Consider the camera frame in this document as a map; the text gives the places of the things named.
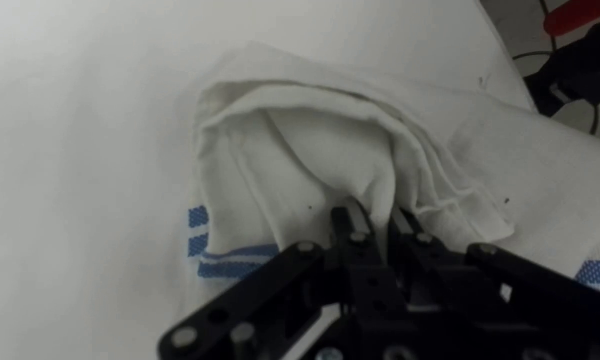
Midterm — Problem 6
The white and blue towel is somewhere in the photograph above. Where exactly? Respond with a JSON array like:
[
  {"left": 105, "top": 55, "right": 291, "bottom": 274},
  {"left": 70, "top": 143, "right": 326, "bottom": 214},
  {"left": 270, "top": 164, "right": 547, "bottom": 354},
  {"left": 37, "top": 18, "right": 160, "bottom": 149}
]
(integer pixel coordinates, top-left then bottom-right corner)
[{"left": 177, "top": 40, "right": 600, "bottom": 306}]

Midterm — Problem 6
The black object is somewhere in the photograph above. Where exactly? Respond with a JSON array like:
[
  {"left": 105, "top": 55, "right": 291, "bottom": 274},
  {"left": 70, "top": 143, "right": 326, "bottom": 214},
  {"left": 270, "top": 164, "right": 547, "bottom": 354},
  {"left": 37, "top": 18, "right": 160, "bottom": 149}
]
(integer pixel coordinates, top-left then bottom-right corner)
[{"left": 522, "top": 7, "right": 600, "bottom": 118}]

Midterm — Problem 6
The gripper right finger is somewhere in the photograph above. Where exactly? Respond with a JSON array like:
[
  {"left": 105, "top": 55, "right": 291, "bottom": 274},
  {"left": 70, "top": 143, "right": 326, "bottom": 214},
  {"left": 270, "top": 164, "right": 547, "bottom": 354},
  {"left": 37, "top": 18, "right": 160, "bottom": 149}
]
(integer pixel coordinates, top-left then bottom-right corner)
[{"left": 387, "top": 205, "right": 600, "bottom": 360}]

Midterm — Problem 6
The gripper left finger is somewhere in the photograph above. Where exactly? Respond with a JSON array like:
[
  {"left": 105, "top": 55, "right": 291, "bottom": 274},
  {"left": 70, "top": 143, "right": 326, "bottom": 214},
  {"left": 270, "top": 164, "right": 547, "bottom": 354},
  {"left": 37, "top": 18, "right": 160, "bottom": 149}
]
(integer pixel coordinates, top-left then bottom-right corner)
[{"left": 157, "top": 200, "right": 396, "bottom": 360}]

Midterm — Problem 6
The red object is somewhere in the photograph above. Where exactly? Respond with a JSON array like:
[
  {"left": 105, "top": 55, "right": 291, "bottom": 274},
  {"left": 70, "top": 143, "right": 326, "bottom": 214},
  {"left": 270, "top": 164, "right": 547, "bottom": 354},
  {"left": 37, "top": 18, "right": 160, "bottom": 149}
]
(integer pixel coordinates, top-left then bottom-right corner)
[{"left": 543, "top": 0, "right": 600, "bottom": 37}]

